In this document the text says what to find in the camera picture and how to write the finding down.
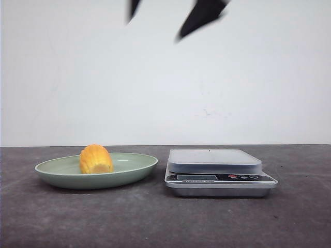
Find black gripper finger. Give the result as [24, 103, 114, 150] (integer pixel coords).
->
[127, 0, 141, 24]
[174, 0, 231, 43]

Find yellow corn cob piece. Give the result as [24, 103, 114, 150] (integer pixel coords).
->
[79, 144, 114, 174]

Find silver digital kitchen scale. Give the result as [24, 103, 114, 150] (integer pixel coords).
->
[164, 149, 278, 197]

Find green oval plate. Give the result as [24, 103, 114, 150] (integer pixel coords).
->
[35, 152, 158, 190]

